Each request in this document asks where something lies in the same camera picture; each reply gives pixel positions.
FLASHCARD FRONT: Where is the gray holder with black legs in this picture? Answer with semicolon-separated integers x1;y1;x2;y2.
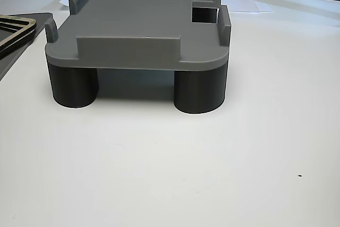
44;0;231;115

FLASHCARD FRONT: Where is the dark gray tray plate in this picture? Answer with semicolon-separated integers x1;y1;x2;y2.
0;12;54;81

